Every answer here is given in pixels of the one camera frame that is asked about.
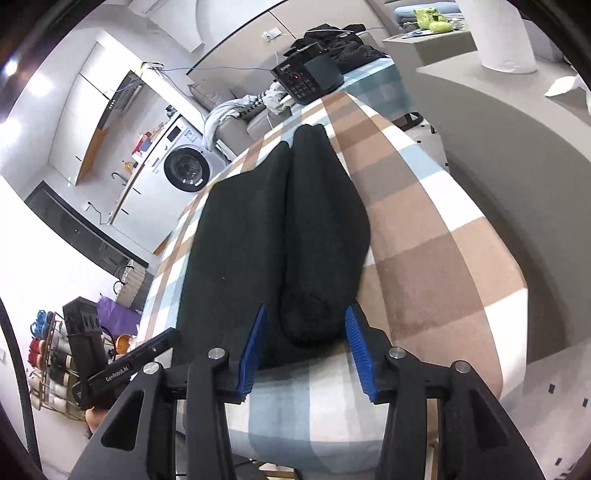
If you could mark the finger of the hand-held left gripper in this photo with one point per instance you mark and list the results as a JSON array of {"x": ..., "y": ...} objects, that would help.
[{"x": 161, "y": 341}]

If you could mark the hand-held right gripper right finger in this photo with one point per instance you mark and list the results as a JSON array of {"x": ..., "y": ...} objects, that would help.
[{"x": 362, "y": 355}]

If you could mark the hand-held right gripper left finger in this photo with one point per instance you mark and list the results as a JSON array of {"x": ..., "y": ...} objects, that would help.
[{"x": 251, "y": 355}]

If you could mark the black knit sweater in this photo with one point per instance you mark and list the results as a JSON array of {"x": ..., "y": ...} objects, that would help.
[{"x": 240, "y": 230}]

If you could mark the person's left hand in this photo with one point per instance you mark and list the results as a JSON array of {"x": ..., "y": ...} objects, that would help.
[{"x": 96, "y": 419}]

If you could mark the purple plastic bag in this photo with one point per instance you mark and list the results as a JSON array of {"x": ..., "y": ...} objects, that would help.
[{"x": 120, "y": 316}]

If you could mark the woven laundry basket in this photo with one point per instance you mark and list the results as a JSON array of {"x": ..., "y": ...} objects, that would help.
[{"x": 131, "y": 284}]

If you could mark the black door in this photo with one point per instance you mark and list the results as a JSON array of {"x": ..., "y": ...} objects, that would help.
[{"x": 78, "y": 226}]

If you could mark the brown and blue checked tablecloth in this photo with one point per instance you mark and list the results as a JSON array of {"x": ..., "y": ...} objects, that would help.
[{"x": 438, "y": 258}]

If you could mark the white base kitchen cabinet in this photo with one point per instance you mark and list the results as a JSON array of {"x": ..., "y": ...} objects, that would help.
[{"x": 143, "y": 207}]

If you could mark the kitchen faucet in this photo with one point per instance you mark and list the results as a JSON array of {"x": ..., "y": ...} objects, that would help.
[{"x": 117, "y": 177}]

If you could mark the white washing machine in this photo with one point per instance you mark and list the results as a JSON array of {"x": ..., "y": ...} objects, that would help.
[{"x": 184, "y": 168}]

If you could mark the red box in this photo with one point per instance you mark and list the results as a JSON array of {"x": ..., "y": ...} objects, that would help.
[{"x": 143, "y": 143}]

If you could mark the white upper kitchen cabinet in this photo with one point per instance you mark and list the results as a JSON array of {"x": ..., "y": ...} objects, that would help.
[{"x": 78, "y": 115}]

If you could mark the beige sofa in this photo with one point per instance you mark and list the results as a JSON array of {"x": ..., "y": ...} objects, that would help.
[{"x": 258, "y": 124}]

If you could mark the grey curved counter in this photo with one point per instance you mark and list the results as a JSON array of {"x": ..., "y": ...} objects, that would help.
[{"x": 521, "y": 184}]

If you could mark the light grey hoodie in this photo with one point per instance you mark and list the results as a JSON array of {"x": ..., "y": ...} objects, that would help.
[{"x": 221, "y": 115}]

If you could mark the range hood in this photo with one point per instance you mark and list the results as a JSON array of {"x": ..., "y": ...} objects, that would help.
[{"x": 120, "y": 99}]

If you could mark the houndstooth cushion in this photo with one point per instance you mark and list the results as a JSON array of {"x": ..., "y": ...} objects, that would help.
[{"x": 256, "y": 104}]

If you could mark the teal checked side tablecloth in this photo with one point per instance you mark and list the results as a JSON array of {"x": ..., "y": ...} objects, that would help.
[{"x": 378, "y": 81}]

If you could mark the dark electric pressure cooker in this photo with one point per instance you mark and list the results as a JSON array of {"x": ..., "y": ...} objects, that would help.
[{"x": 304, "y": 74}]

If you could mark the black jacket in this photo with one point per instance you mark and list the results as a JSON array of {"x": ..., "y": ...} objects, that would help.
[{"x": 351, "y": 48}]

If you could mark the grey low cabinet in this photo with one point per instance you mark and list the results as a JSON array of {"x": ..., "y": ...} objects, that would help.
[{"x": 434, "y": 48}]

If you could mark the white air conditioner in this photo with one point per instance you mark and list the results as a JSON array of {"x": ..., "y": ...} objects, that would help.
[{"x": 145, "y": 5}]

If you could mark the white crumpled tissue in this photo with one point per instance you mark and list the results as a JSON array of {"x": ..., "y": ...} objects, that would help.
[{"x": 565, "y": 85}]

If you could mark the green plush toy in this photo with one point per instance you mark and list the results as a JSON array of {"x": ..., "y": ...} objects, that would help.
[{"x": 431, "y": 21}]

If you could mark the white paper towel roll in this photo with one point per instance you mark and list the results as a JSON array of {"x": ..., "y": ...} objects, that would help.
[{"x": 498, "y": 32}]

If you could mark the white wall socket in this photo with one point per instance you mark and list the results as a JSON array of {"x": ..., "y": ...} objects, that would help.
[{"x": 271, "y": 33}]

